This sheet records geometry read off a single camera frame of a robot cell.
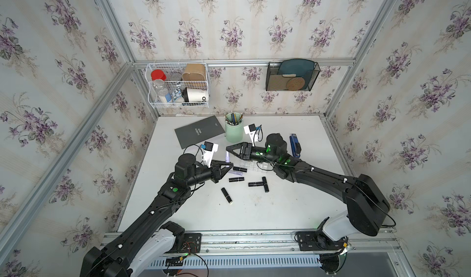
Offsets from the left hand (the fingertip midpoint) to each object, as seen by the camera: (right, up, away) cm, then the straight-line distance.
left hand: (234, 168), depth 70 cm
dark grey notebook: (-22, +15, +37) cm, 46 cm away
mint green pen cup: (0, +13, +29) cm, 32 cm away
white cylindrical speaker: (-21, +33, +23) cm, 46 cm away
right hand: (-2, +7, +1) cm, 7 cm away
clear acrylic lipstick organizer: (+9, +1, -1) cm, 9 cm away
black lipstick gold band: (-4, -16, +16) cm, 23 cm away
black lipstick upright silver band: (+15, -13, +18) cm, 27 cm away
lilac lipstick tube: (-3, +5, 0) cm, 5 cm away
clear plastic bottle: (-36, +35, +17) cm, 53 cm away
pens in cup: (-2, +21, +32) cm, 38 cm away
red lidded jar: (-39, +44, +21) cm, 62 cm away
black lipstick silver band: (+10, -11, +18) cm, 24 cm away
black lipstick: (+2, -5, +23) cm, 24 cm away
